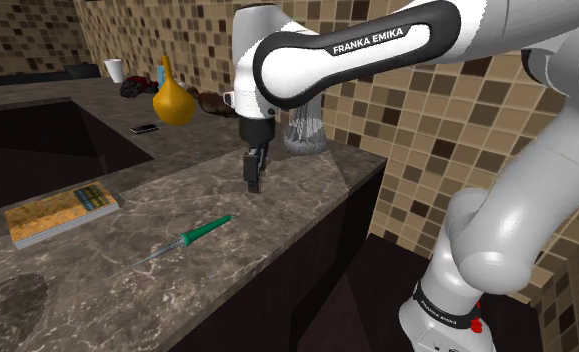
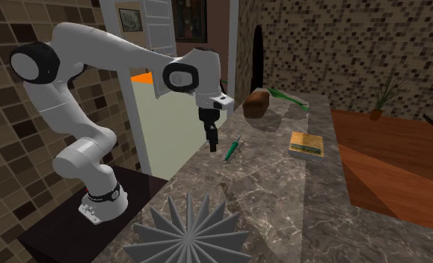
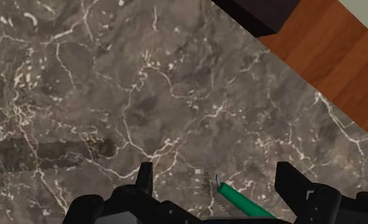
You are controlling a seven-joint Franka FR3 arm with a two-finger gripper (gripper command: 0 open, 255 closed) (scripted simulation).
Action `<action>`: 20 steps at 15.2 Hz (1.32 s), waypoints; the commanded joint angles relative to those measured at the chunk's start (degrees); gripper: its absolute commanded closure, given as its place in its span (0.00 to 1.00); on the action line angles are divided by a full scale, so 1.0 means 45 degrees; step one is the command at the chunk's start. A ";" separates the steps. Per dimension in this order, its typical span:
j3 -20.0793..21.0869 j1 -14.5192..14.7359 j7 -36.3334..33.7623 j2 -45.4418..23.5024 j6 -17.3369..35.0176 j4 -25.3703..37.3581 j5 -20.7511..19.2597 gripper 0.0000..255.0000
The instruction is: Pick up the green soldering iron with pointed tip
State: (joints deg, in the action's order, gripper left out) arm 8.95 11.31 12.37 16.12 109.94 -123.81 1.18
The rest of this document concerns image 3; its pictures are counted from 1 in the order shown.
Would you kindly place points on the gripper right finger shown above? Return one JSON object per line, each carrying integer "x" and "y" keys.
{"x": 307, "y": 195}

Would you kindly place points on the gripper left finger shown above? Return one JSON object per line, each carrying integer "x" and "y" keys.
{"x": 145, "y": 198}

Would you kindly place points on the green pen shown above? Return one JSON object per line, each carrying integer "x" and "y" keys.
{"x": 244, "y": 203}

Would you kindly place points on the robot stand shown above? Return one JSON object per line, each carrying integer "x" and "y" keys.
{"x": 252, "y": 14}

